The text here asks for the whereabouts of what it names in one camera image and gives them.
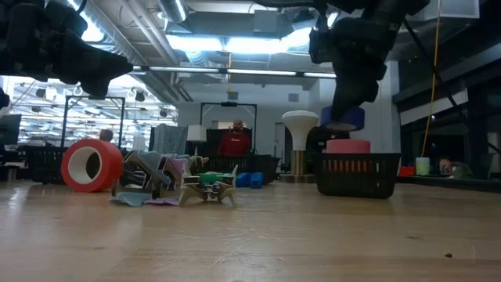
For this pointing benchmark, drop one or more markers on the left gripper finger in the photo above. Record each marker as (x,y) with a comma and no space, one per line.
(96,90)
(90,58)

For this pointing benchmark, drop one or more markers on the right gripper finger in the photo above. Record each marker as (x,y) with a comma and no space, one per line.
(352,96)

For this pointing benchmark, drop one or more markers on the purple tape roll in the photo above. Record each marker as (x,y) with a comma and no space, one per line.
(354,115)

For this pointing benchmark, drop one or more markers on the pink tape roll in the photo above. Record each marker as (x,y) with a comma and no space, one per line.
(348,147)

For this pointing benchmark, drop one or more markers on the red tape roll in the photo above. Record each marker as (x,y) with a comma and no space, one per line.
(115,164)

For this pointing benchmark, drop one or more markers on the lavender staple remover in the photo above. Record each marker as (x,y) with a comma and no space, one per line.
(176,166)

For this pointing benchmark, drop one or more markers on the blue clip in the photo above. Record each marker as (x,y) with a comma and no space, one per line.
(257,181)

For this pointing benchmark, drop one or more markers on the blue stapler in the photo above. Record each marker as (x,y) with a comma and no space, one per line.
(242,180)

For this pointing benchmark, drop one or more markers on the green stapler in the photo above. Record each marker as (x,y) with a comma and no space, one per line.
(213,177)

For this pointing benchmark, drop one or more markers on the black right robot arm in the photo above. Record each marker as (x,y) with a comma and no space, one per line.
(391,9)

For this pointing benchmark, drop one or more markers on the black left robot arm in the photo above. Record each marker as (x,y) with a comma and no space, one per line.
(4,98)

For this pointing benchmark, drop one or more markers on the person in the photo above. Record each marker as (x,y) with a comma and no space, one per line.
(105,135)
(234,143)

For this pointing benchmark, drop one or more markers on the black cabinet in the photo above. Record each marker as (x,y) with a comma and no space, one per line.
(319,143)

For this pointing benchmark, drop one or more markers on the grey cloth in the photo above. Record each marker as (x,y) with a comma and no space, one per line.
(168,141)

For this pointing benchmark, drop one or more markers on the dark monitor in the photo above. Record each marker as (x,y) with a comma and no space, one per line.
(9,129)

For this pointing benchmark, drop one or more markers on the red container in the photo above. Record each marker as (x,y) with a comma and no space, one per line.
(407,171)

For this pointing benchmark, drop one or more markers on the white cup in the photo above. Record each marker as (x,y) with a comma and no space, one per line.
(422,166)

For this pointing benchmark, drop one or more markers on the linear ceiling light fixture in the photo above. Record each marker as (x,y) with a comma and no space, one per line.
(254,72)

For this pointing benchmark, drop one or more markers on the bright ceiling light panel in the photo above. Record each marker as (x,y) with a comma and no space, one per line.
(195,43)

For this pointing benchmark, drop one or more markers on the white table lamp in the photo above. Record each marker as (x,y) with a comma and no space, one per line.
(196,133)

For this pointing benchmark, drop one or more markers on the small bottle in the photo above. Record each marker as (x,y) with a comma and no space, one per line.
(444,166)

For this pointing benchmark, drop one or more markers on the black gantry frame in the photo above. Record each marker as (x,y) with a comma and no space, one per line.
(94,97)
(229,104)

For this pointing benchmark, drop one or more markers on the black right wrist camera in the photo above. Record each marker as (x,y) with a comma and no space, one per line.
(320,43)

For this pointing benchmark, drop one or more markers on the silver air duct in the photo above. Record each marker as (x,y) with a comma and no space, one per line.
(172,9)

